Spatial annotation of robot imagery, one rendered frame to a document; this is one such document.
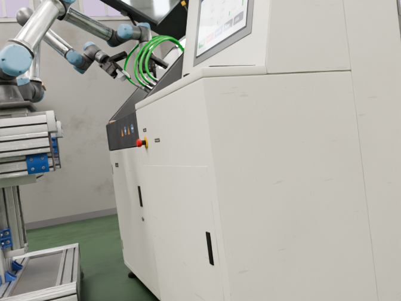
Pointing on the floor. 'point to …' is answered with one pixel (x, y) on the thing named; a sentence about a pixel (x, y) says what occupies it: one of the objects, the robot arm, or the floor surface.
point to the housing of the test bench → (379, 129)
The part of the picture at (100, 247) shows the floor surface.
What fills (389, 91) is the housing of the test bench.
